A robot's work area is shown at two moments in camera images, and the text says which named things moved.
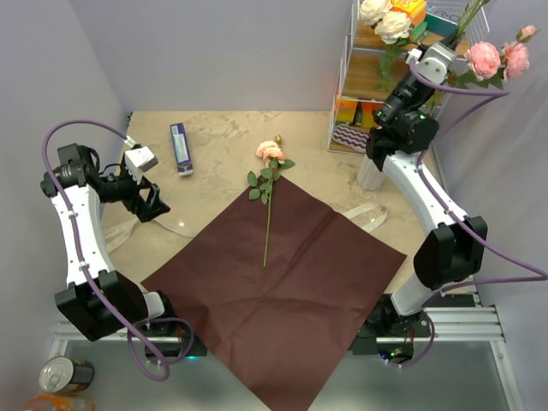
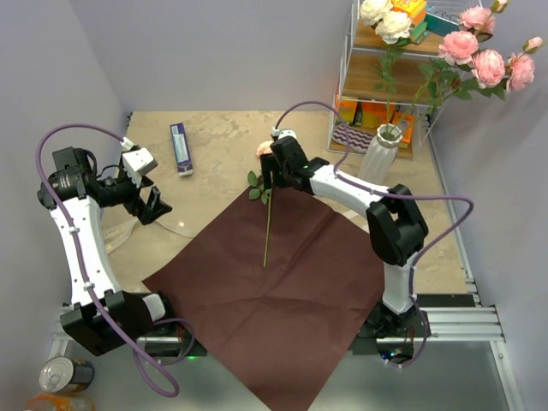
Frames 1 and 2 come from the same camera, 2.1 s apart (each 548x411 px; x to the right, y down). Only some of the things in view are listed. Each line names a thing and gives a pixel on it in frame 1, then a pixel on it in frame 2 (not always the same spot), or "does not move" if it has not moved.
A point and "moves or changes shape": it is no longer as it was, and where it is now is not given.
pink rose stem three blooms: x=489 y=67 moves or changes shape
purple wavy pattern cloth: x=355 y=138 does not move
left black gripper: x=136 y=203 does not move
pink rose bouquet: x=273 y=152 does not move
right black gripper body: x=406 y=94 -> x=281 y=173
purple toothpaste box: x=181 y=150 does not move
